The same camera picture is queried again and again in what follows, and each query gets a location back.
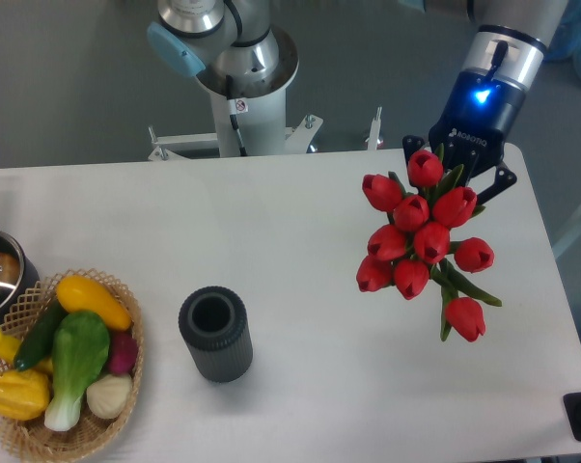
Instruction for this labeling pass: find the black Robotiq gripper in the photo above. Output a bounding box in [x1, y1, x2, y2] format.
[401, 71, 526, 205]

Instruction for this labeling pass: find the red tulip bouquet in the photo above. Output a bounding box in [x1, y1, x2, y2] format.
[356, 147, 502, 342]

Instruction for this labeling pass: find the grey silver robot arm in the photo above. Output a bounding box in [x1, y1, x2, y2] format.
[147, 1, 567, 204]

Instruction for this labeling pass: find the dark grey ribbed vase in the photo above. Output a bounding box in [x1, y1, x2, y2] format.
[178, 286, 253, 383]

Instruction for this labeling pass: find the blue plastic bag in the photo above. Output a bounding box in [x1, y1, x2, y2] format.
[544, 1, 581, 81]

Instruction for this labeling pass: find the purple radish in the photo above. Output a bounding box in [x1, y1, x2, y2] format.
[106, 333, 138, 375]

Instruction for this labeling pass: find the yellow squash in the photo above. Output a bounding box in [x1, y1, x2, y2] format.
[55, 275, 132, 332]

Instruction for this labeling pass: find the green bok choy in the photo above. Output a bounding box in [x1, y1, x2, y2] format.
[44, 311, 110, 432]

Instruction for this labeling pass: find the white garlic bulb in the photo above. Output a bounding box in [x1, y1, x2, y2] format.
[86, 374, 132, 420]

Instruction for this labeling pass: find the dark green cucumber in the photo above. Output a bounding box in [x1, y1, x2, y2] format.
[14, 299, 68, 371]

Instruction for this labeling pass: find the small yellow banana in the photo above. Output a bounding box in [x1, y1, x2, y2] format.
[0, 329, 53, 375]

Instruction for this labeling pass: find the yellow bell pepper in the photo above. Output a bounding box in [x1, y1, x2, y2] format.
[0, 369, 50, 421]

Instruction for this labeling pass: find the woven wicker basket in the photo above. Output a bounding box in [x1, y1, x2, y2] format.
[0, 269, 145, 462]

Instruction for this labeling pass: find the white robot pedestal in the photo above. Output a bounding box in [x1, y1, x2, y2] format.
[148, 23, 323, 158]

